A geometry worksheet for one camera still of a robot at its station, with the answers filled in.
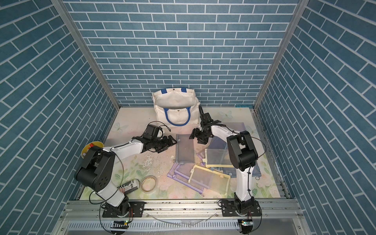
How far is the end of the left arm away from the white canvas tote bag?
82 mm

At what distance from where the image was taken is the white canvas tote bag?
0.93m

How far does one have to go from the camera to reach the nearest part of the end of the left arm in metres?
0.72

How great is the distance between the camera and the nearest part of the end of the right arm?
748 mm

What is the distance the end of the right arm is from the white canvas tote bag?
105mm
